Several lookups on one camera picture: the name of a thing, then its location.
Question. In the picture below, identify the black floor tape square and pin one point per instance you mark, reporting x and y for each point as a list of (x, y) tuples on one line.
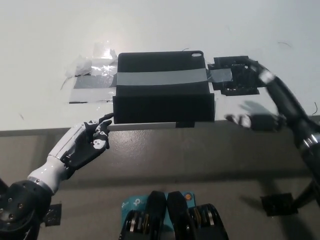
[(53, 215), (278, 203)]

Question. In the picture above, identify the small black tape piece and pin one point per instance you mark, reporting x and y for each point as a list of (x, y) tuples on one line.
[(185, 124)]

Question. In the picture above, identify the grey tape strip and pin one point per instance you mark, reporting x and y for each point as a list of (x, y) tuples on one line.
[(162, 78)]

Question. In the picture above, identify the white tape strip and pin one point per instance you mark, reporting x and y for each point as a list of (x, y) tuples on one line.
[(90, 95)]

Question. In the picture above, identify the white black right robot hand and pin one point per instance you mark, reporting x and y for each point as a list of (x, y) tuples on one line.
[(260, 121)]

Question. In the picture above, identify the grey duct tape patch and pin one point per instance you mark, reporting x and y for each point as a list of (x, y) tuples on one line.
[(95, 82)]

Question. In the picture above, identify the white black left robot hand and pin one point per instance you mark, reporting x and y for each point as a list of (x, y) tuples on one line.
[(82, 140)]

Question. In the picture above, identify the crumpled clear tape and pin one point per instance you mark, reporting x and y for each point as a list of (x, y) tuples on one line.
[(85, 66)]

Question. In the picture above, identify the teal router box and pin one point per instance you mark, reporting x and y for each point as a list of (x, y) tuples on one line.
[(135, 203)]

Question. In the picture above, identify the black tablet cover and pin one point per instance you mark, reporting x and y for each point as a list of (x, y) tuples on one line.
[(162, 107)]

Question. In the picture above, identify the small black bracket piece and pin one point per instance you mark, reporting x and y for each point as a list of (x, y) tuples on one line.
[(240, 82)]

